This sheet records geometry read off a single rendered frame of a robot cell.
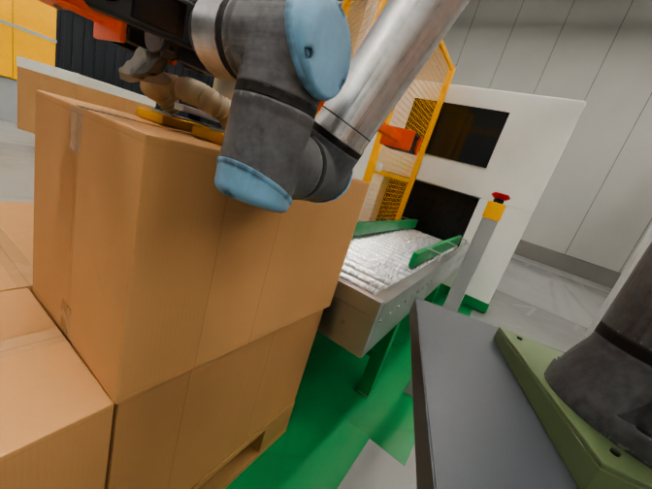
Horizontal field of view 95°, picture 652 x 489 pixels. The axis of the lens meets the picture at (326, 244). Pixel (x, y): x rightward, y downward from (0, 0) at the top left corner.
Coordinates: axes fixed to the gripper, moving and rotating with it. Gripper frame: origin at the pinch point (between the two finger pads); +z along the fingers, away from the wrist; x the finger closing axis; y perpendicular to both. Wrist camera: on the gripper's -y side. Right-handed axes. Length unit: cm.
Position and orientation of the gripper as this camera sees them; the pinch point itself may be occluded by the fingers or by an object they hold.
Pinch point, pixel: (120, 21)
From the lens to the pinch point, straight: 62.5
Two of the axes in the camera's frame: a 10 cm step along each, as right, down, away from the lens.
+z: -8.1, -3.8, 4.5
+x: 2.8, -9.2, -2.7
